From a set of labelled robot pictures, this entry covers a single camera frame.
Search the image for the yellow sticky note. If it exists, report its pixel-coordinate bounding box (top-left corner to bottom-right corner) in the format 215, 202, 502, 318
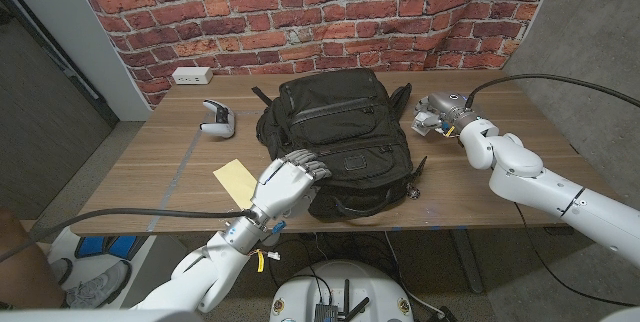
212, 158, 259, 211

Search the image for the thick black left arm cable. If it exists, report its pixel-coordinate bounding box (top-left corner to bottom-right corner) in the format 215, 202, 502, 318
0, 206, 259, 263

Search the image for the grey sneaker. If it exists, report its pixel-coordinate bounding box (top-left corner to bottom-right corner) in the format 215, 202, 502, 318
64, 260, 132, 309

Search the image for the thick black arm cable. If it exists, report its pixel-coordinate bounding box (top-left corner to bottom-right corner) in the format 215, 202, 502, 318
464, 72, 640, 111
0, 206, 259, 263

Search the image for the printed brick wall backdrop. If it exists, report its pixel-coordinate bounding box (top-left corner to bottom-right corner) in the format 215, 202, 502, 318
69, 0, 559, 108

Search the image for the blue floor item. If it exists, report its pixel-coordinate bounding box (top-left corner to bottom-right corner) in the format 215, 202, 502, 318
74, 235, 139, 261

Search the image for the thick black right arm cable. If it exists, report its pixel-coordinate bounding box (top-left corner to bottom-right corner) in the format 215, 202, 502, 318
464, 72, 640, 111

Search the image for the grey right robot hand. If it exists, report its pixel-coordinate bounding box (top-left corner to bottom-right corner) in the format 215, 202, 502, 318
412, 91, 484, 138

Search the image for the dark grey door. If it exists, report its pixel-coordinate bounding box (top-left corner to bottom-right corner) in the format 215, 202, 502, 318
0, 0, 120, 219

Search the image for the grey table leg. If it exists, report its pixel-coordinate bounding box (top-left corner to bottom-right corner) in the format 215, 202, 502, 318
451, 229, 485, 294

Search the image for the white power strip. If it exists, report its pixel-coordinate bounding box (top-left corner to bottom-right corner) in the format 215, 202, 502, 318
171, 66, 214, 86

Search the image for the black backpack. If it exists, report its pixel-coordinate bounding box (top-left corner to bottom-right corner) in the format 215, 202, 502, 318
251, 66, 427, 224

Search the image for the person in brown trousers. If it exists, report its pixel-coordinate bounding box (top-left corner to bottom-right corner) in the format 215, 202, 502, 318
0, 209, 67, 309

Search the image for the white package box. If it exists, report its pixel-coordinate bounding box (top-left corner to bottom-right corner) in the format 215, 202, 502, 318
411, 111, 437, 137

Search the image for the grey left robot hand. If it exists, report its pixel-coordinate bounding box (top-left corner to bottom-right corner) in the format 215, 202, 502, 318
222, 149, 332, 257

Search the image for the white game controller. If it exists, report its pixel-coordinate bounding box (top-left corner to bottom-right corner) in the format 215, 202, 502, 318
199, 99, 236, 139

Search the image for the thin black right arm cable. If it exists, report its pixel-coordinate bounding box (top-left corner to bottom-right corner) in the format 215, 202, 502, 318
514, 203, 640, 308

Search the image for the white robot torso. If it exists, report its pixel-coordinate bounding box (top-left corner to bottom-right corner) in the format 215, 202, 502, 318
269, 260, 415, 322

